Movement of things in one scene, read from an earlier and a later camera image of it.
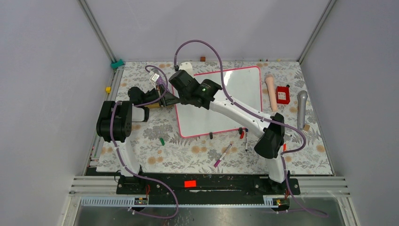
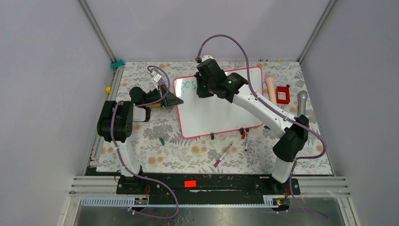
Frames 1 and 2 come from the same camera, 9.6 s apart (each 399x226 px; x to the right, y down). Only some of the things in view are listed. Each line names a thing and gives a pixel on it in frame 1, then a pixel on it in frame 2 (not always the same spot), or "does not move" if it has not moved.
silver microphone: [302, 96] does not move
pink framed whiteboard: [243, 86] does not move
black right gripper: [183, 100] -> [202, 93]
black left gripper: [169, 99] does not move
